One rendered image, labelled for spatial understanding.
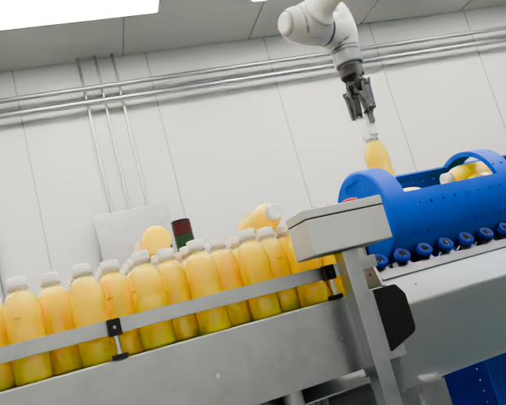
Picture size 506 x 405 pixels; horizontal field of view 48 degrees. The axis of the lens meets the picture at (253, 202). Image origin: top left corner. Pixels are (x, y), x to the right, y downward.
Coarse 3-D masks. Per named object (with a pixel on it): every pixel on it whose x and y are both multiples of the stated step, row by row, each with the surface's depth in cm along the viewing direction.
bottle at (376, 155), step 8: (368, 144) 173; (376, 144) 172; (368, 152) 172; (376, 152) 171; (384, 152) 171; (368, 160) 172; (376, 160) 170; (384, 160) 170; (368, 168) 173; (384, 168) 170; (392, 168) 171
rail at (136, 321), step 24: (336, 264) 136; (240, 288) 127; (264, 288) 128; (288, 288) 131; (144, 312) 118; (168, 312) 120; (192, 312) 122; (48, 336) 111; (72, 336) 113; (96, 336) 114; (0, 360) 107
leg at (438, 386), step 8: (424, 384) 152; (432, 384) 149; (440, 384) 150; (424, 392) 152; (432, 392) 149; (440, 392) 149; (448, 392) 150; (432, 400) 150; (440, 400) 149; (448, 400) 150
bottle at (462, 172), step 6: (474, 162) 184; (480, 162) 184; (456, 168) 181; (462, 168) 180; (468, 168) 180; (474, 168) 181; (480, 168) 182; (486, 168) 182; (456, 174) 179; (462, 174) 179; (468, 174) 179; (456, 180) 179
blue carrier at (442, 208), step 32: (448, 160) 187; (480, 160) 175; (352, 192) 170; (384, 192) 155; (416, 192) 158; (448, 192) 161; (480, 192) 165; (416, 224) 156; (448, 224) 161; (480, 224) 167; (416, 256) 167
